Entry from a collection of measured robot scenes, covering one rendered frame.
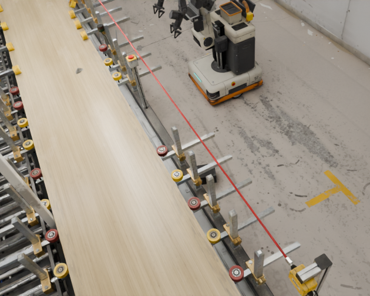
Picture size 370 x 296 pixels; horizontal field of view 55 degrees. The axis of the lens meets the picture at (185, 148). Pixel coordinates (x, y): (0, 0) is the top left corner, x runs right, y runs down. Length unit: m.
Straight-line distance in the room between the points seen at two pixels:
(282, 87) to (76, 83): 2.28
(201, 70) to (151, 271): 2.58
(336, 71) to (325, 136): 1.03
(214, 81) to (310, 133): 1.13
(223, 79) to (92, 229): 2.30
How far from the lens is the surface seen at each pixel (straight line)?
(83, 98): 3.15
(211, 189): 2.11
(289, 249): 2.20
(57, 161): 2.75
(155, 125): 2.98
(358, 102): 4.22
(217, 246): 2.40
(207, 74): 4.04
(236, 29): 3.73
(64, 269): 2.27
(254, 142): 3.68
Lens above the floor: 2.82
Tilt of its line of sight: 50 degrees down
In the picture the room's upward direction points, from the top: 12 degrees counter-clockwise
